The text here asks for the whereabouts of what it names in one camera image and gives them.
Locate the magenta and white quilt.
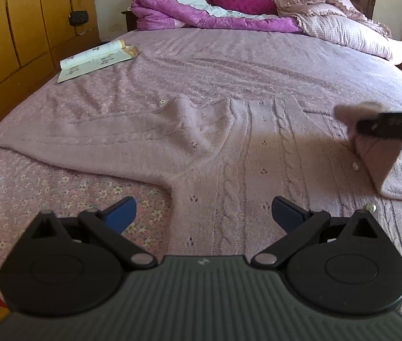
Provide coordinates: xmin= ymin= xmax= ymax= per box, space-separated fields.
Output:
xmin=131 ymin=0 xmax=302 ymax=33

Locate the small black hanging purse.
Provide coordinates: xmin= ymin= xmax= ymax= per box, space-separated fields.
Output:
xmin=68 ymin=0 xmax=89 ymax=27

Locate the orange wooden wardrobe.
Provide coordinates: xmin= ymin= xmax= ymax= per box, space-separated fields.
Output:
xmin=0 ymin=0 xmax=100 ymax=121

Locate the pale pink ruffled pillow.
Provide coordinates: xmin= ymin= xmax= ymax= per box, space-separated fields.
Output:
xmin=273 ymin=0 xmax=402 ymax=65

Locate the dark wooden nightstand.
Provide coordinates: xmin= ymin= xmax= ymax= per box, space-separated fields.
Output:
xmin=121 ymin=9 xmax=138 ymax=32

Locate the pink cable-knit sweater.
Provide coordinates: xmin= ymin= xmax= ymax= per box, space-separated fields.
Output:
xmin=0 ymin=97 xmax=402 ymax=256

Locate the open white book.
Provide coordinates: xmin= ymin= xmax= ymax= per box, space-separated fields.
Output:
xmin=57 ymin=39 xmax=138 ymax=83

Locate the pink floral bed sheet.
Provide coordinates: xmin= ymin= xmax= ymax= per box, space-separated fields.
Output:
xmin=0 ymin=28 xmax=402 ymax=266

